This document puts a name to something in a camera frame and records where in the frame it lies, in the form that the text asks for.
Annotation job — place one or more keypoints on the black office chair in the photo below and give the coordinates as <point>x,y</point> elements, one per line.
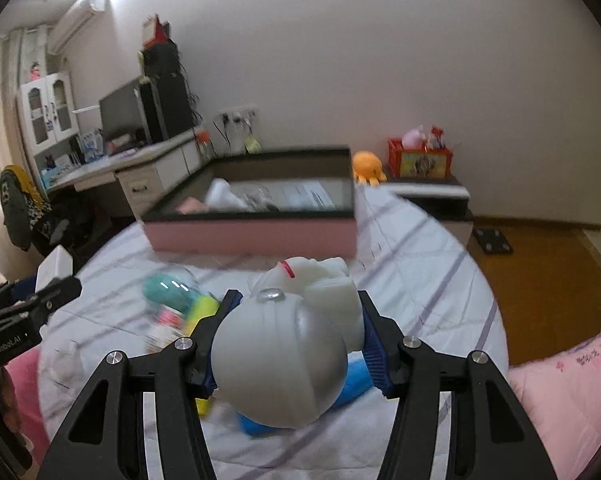
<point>70,230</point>

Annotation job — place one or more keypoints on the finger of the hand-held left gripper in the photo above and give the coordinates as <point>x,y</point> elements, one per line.
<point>5,297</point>
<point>55,297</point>

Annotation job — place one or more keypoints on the black and white low cabinet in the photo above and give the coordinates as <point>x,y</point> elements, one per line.
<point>430,205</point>

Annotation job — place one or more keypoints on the red and white toy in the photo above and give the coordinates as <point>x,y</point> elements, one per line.
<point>435,137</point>

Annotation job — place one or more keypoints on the red printed crate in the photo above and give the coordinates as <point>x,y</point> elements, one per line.
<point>420,160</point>

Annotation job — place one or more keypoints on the clear bottle with orange cap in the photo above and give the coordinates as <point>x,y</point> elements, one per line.
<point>204,145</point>

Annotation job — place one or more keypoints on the black bathroom scale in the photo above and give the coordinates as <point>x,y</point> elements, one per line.
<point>493,241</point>

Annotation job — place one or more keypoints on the round table, striped cloth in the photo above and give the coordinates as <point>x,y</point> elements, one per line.
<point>430,285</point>

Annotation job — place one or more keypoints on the pink and black storage box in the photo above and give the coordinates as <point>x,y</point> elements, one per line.
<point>250,237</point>

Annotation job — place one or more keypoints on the white round cat figure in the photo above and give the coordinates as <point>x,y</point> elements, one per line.
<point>280,360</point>

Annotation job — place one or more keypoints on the small blue and white box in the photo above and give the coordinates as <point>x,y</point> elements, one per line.
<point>54,267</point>

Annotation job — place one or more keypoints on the red and white desk calendar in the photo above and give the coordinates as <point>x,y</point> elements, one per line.
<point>154,32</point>

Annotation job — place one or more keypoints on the teal round case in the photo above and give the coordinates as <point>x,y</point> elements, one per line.
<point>168,292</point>

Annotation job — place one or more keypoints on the grey and yellow jacket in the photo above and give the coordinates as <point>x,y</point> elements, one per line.
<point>18,205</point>

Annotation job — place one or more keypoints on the pink block toy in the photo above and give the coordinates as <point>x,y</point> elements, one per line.
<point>191,205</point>

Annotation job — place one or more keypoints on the black speaker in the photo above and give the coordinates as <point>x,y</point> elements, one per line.
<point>160,60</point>

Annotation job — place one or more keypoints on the pale pink printed quilt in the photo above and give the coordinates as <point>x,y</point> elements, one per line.
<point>570,375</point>

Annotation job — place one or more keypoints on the white heart-shaped lamp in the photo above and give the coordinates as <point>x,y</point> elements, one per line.
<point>225,194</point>

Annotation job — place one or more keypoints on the small pink figure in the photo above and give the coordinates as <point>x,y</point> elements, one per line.
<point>166,330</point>

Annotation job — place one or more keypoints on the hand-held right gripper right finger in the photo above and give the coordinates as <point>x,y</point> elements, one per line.
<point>375,350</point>

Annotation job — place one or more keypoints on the snack bag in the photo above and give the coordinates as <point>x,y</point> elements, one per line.
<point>252,145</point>

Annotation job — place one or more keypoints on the white wall socket strip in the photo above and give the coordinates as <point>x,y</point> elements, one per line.
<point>238,113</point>

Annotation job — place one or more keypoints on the orange plush octopus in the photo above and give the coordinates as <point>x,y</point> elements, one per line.
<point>368,167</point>

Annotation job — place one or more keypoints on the pink plush toy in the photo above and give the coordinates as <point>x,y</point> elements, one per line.
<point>413,136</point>

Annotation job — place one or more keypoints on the beige curtain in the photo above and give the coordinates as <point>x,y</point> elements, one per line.
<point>0,135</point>

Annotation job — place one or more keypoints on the blue and white carton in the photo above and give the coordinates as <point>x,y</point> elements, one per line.
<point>90,146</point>

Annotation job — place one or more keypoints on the white air conditioner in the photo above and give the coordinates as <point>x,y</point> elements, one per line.
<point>75,22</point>

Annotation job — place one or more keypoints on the white desk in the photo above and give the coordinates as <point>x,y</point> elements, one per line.
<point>145,185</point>

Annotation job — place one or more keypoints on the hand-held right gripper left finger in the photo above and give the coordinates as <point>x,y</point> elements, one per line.
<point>206,382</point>

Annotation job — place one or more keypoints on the small pink doll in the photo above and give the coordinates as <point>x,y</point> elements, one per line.
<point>36,71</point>

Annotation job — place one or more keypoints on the bright pink blanket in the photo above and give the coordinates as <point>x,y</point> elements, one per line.
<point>28,375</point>

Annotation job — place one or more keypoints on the black computer monitor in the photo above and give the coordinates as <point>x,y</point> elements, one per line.
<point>123,110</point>

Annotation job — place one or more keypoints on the white glass door cabinet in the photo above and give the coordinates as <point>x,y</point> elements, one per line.
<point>48,115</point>

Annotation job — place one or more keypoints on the black computer tower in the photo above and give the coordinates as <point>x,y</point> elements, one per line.
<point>168,107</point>

